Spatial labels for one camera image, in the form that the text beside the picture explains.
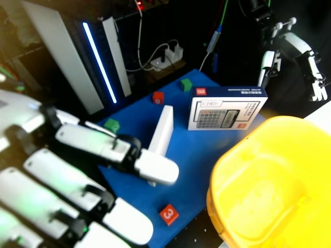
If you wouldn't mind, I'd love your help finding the blue and white calculator box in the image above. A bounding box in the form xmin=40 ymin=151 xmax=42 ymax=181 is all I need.
xmin=187 ymin=86 xmax=268 ymax=131

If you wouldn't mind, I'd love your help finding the yellow plastic bin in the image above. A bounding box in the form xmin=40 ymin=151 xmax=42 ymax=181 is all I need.
xmin=206 ymin=115 xmax=331 ymax=248

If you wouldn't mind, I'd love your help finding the plain red block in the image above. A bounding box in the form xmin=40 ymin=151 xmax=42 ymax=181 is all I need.
xmin=152 ymin=91 xmax=165 ymax=105

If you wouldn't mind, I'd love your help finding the blue cloth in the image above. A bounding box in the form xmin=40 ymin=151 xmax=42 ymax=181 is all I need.
xmin=97 ymin=68 xmax=267 ymax=248

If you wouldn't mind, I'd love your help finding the grey cable adapter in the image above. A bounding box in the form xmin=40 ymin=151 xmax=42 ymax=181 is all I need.
xmin=206 ymin=25 xmax=223 ymax=54

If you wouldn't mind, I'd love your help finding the green cable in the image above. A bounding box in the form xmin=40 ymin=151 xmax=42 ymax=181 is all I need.
xmin=219 ymin=0 xmax=230 ymax=28

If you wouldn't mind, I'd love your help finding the white tower with blue light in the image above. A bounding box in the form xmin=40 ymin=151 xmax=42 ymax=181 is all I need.
xmin=20 ymin=0 xmax=132 ymax=116

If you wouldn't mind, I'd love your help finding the white cable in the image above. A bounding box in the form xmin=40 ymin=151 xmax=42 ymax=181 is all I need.
xmin=126 ymin=10 xmax=179 ymax=73

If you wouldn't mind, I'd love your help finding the red block with number three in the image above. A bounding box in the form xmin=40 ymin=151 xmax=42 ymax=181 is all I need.
xmin=159 ymin=203 xmax=180 ymax=226

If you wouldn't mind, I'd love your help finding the green block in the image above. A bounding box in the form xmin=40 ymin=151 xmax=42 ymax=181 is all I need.
xmin=180 ymin=79 xmax=193 ymax=92
xmin=103 ymin=118 xmax=121 ymax=134

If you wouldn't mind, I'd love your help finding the white power strip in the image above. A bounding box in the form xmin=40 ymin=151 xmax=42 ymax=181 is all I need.
xmin=150 ymin=42 xmax=184 ymax=73

